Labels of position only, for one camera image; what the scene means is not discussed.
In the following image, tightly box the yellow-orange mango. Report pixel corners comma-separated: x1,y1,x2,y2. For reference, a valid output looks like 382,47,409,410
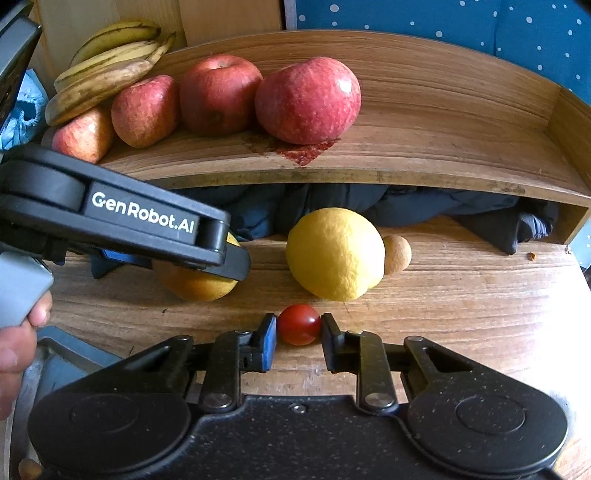
152,260,238,302

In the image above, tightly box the yellow lemon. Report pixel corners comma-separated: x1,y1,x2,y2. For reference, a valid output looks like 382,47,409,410
286,207,386,302

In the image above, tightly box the small brown round fruit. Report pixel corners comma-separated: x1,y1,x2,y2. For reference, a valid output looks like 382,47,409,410
18,458,43,480

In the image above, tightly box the person's left hand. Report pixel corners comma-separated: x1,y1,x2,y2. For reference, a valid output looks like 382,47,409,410
0,292,53,421

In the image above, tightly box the red-yellow apple leftmost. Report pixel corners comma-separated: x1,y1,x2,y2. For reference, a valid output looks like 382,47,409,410
51,105,115,164

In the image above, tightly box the red-yellow apple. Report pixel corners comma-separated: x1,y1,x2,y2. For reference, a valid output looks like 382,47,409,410
51,105,115,164
111,75,180,149

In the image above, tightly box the light blue cloth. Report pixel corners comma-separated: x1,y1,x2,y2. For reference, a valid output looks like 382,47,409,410
1,68,49,151

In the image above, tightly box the bottom brown banana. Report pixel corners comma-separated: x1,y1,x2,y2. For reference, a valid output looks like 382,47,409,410
45,59,153,126

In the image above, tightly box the silver metal tray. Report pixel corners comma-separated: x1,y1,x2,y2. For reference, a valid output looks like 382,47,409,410
3,326,121,479

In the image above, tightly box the middle banana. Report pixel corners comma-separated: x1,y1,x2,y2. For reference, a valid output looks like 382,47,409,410
54,32,176,93

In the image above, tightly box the top banana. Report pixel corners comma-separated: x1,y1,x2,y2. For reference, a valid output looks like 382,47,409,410
69,20,161,66

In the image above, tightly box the red apple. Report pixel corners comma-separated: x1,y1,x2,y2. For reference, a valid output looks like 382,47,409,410
254,57,362,145
179,54,263,137

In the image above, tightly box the dark blue cloth under shelf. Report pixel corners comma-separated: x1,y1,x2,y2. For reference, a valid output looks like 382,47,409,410
175,183,559,255

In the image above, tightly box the curved wooden shelf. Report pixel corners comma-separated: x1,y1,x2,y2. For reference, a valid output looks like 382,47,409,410
32,0,591,245

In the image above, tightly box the red apple rightmost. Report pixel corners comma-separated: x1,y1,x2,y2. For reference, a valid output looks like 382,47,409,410
254,57,362,145

